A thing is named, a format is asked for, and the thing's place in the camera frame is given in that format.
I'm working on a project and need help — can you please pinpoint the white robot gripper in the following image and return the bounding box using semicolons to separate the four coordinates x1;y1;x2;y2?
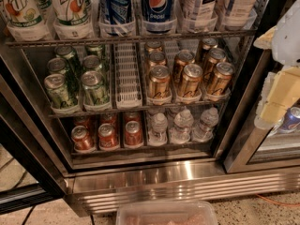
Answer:
253;0;300;124

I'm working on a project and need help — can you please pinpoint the clear water bottle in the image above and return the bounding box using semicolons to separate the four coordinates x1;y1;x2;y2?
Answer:
192;107;219;143
170;109;194;144
148;112;168;146

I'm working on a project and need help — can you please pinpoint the glass fridge door right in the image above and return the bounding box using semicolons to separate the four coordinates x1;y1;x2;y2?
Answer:
222;49;300;173

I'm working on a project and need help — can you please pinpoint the left tea bottle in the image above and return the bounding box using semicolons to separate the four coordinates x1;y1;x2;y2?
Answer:
176;0;217;33

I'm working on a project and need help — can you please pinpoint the right pepsi bottle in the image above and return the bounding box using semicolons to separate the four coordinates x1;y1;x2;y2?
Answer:
140;0;176;34

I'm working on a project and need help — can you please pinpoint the pepsi bottle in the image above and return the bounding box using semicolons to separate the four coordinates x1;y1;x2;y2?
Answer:
99;0;134;37
140;0;176;34

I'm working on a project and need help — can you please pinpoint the white empty shelf tray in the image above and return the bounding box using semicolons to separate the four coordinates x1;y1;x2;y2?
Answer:
114;43;143;109

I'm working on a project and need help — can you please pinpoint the left pepsi bottle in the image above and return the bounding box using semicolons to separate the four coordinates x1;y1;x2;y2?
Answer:
99;0;134;37

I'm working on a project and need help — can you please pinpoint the right 7up bottle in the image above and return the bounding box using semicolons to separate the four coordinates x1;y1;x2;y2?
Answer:
52;0;93;40

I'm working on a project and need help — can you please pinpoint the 7up bottle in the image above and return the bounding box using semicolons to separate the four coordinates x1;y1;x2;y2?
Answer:
1;0;50;41
52;0;93;40

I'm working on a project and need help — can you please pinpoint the steel fridge bottom grille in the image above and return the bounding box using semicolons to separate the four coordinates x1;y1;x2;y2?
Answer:
64;160;300;217

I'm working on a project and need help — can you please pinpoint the left 7up bottle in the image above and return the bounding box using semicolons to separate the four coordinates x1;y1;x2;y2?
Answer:
1;0;50;41

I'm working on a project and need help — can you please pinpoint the front right gold can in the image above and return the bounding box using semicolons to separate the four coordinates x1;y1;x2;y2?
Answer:
206;62;235;96

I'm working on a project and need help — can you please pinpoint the gold can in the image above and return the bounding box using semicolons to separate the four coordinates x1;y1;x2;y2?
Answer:
206;62;235;96
148;66;171;105
176;64;203;104
145;52;167;70
203;48;227;82
172;50;195;83

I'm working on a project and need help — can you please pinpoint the blue can behind glass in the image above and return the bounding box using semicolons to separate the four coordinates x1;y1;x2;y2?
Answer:
279;107;300;133

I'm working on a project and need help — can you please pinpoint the middle right gold can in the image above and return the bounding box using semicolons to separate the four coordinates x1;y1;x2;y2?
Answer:
203;48;227;82

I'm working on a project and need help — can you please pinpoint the front middle gold can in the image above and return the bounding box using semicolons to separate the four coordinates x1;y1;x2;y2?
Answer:
176;64;203;104

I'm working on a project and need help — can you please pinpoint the middle centre gold can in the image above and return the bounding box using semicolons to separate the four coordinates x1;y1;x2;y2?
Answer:
172;50;195;83

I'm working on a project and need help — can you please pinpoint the front left gold can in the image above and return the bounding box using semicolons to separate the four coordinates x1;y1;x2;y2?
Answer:
148;66;171;105

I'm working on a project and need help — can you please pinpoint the middle left gold can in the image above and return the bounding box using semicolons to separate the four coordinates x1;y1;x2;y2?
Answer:
145;52;167;70

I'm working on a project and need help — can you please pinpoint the front right red can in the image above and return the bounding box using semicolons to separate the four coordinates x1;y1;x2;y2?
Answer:
125;121;143;148

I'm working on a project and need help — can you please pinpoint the red can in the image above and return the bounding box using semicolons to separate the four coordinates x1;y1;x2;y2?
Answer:
125;121;143;148
71;126;96;153
98;123;119;151

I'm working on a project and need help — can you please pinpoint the front right green can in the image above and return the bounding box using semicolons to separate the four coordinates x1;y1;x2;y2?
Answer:
81;70;111;112

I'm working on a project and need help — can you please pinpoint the green can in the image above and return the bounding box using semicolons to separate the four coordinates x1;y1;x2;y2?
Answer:
82;55;106;76
46;57;79;89
44;73;80;114
81;70;111;112

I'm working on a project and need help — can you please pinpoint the front middle red can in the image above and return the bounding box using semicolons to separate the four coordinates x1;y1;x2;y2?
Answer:
98;123;119;151

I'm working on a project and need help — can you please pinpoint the middle right green can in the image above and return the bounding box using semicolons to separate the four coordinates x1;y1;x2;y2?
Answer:
82;55;106;76

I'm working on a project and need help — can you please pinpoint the clear plastic food container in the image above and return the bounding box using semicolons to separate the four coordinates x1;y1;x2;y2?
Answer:
115;201;218;225

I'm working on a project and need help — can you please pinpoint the front left red can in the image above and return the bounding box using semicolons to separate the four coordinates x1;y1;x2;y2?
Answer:
71;126;96;153

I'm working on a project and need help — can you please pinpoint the middle left green can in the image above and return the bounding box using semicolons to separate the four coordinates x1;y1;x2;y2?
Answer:
46;57;79;89

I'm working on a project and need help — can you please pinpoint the front left green can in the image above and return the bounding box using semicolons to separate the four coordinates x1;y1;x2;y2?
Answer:
44;73;80;114

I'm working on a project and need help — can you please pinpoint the orange cable on floor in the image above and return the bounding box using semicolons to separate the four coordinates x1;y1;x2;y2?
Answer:
255;193;300;208

